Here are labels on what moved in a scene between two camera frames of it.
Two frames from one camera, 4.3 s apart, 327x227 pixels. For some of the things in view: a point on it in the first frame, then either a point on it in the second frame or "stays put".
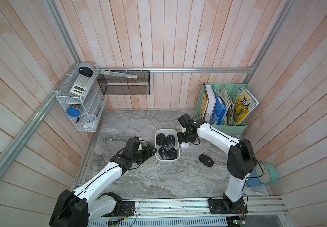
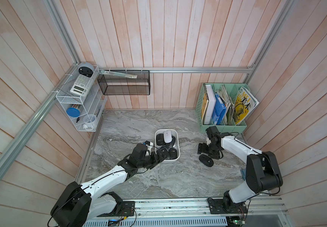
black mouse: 173,153 stays put
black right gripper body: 184,137 -> 208,149
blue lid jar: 73,112 stays put
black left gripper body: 143,155 -> 153,161
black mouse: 206,160 stays put
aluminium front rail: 195,207 stays put
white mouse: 185,145 -> 167,135
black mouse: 170,141 stays put
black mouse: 161,139 stays put
